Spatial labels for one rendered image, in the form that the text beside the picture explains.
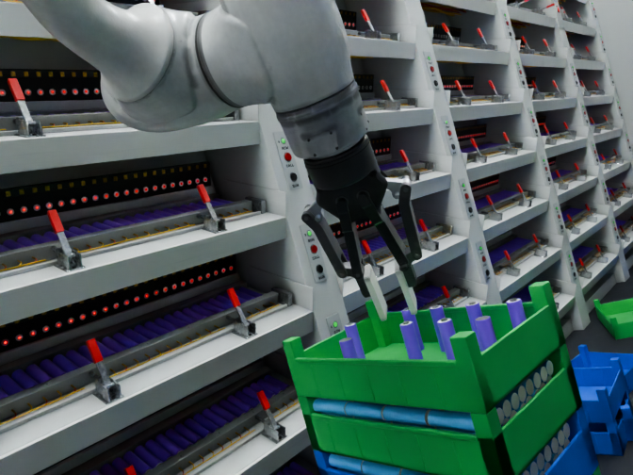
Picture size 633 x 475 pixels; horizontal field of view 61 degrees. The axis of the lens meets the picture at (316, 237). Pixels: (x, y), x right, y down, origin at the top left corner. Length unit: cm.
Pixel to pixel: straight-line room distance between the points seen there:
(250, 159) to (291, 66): 62
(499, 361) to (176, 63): 45
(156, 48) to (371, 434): 50
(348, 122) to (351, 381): 32
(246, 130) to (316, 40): 57
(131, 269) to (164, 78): 39
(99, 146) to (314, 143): 44
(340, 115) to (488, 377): 30
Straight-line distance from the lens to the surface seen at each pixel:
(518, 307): 71
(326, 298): 112
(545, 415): 68
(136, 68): 57
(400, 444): 68
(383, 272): 128
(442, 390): 60
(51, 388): 88
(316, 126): 54
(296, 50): 52
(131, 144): 93
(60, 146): 88
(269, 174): 109
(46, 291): 82
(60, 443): 84
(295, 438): 106
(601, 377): 163
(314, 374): 73
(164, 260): 90
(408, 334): 72
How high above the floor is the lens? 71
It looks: 2 degrees down
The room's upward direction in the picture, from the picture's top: 16 degrees counter-clockwise
